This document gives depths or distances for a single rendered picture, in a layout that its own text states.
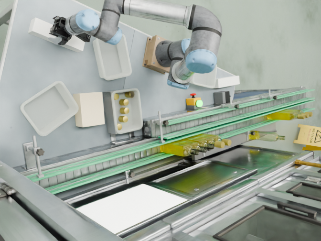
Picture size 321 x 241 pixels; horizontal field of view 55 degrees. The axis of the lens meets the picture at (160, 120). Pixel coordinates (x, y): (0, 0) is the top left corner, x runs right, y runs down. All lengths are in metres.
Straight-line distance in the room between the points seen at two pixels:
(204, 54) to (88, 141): 0.77
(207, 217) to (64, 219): 0.85
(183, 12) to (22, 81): 0.76
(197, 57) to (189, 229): 0.63
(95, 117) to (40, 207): 1.08
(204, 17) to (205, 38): 0.08
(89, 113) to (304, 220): 1.03
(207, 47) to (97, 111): 0.65
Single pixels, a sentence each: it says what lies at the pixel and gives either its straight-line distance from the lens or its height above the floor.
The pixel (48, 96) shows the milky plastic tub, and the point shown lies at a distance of 1.53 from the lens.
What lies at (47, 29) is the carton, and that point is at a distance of 1.50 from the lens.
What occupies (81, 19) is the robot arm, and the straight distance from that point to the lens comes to 1.20.
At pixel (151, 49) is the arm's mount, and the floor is 0.81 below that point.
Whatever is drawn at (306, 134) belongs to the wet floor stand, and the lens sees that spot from 4.92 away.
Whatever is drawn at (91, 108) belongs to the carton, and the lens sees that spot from 1.54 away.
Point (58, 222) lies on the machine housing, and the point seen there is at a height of 1.80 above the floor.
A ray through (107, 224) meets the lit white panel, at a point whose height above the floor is 1.22.
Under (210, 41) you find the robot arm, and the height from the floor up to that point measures 1.41.
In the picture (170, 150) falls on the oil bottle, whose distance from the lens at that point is 1.66.
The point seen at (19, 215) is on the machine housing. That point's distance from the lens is 0.55.
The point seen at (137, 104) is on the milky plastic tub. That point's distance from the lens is 1.68.
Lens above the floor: 2.19
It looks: 50 degrees down
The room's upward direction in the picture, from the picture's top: 95 degrees clockwise
